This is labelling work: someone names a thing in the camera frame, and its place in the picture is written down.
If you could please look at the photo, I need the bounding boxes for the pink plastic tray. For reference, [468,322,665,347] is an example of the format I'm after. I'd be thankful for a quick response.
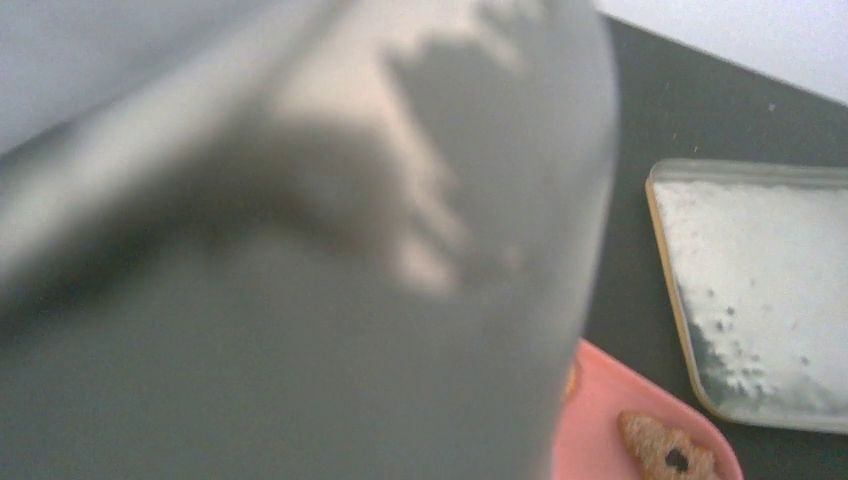
[550,340,744,479]

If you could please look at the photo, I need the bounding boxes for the metal tongs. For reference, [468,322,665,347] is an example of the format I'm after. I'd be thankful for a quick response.
[1,1,618,479]

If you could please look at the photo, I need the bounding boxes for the brown flower cookie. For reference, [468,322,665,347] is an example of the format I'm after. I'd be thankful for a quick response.
[617,411,718,480]

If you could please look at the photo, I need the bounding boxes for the clear plastic lid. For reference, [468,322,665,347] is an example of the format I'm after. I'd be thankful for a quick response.
[645,159,847,434]

